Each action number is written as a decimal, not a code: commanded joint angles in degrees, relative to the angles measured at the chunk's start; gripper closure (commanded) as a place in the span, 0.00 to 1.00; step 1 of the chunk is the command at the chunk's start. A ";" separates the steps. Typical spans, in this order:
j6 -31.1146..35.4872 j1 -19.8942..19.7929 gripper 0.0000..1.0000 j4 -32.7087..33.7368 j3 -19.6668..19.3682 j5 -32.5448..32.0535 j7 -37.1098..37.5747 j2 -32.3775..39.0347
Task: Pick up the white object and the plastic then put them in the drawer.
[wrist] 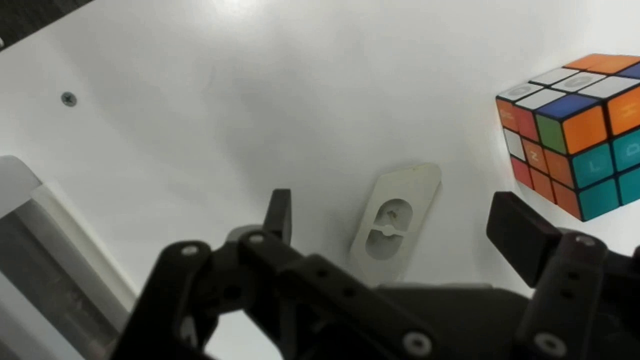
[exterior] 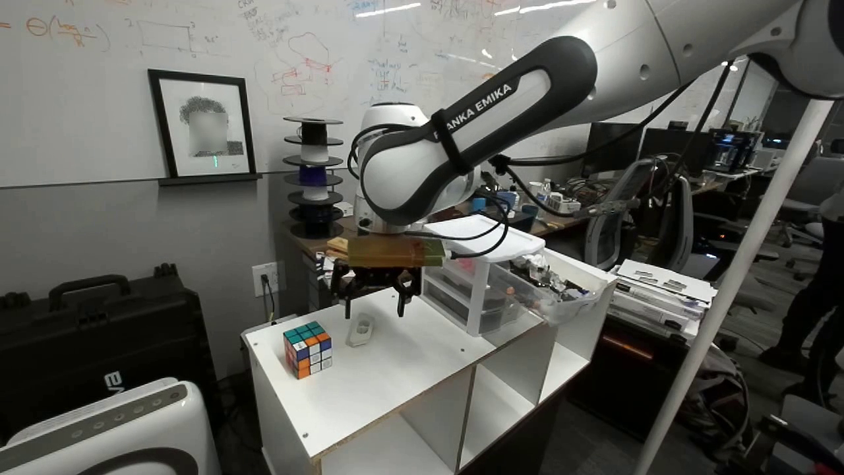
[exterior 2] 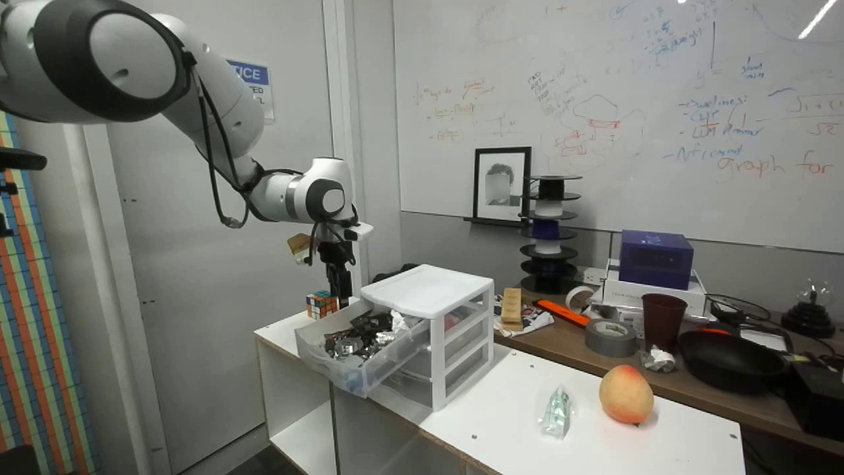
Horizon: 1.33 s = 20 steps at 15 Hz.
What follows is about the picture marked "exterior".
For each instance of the black framed portrait picture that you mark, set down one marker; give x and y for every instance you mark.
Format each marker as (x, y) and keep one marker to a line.
(207, 121)

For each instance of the grey office chair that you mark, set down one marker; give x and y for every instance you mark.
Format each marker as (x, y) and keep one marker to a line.
(673, 219)

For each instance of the white wall outlet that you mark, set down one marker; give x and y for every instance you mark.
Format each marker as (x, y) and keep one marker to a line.
(265, 278)

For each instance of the black picture ledge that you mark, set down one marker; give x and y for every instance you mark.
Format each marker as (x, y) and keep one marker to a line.
(212, 179)

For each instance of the stack of filament spools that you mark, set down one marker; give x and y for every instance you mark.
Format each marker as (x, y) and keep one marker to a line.
(311, 199)

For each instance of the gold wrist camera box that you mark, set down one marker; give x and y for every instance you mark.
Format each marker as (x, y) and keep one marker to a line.
(397, 252)

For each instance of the white appliance with grey stripe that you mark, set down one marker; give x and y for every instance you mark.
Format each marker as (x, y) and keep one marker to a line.
(106, 437)

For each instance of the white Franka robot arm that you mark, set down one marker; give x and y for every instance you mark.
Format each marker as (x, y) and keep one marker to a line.
(529, 87)

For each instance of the black hard carrying case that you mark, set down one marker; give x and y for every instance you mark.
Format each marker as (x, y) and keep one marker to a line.
(95, 344)

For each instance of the brown wooden desk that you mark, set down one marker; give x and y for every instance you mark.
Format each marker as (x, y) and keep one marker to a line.
(303, 243)

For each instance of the black computer monitor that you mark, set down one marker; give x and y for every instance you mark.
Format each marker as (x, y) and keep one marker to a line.
(615, 145)

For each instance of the translucent plastic drawer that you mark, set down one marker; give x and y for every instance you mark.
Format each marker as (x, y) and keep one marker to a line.
(596, 282)

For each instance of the white cubby shelf unit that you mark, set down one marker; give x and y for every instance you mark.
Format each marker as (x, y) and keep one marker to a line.
(386, 369)

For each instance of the stack of printed papers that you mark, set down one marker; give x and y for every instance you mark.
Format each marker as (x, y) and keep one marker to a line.
(661, 294)

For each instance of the Rubik's cube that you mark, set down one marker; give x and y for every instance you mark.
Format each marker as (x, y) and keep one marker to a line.
(306, 351)

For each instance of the white plastic drawer unit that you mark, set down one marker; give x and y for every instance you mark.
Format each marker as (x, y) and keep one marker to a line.
(504, 240)

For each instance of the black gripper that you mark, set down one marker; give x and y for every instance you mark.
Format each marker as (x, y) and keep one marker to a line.
(379, 278)

